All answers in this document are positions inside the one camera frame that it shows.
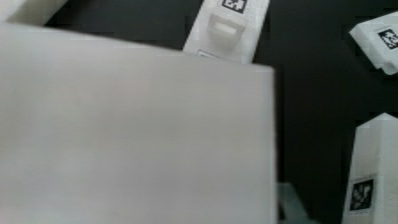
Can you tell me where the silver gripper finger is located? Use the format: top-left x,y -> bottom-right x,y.
277,183 -> 313,224

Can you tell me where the white cabinet body box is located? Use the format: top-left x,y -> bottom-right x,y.
0,24 -> 277,224

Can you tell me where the white door with knob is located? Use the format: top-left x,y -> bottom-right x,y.
183,0 -> 270,64

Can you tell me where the white cabinet top tray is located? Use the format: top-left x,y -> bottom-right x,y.
341,113 -> 398,224

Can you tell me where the small white cabinet door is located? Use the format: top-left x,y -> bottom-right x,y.
348,11 -> 398,75

